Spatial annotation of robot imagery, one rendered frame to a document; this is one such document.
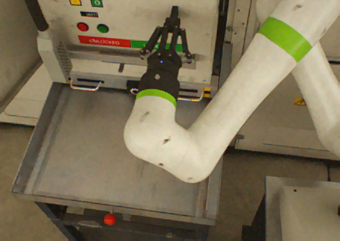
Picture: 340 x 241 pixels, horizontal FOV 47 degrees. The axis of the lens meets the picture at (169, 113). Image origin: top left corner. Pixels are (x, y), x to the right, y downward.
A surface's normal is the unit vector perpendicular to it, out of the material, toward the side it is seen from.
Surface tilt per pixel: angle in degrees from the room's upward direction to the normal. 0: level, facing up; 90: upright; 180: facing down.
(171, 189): 0
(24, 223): 0
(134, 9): 90
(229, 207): 0
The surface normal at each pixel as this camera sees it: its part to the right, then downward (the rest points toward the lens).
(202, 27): -0.15, 0.83
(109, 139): -0.04, -0.55
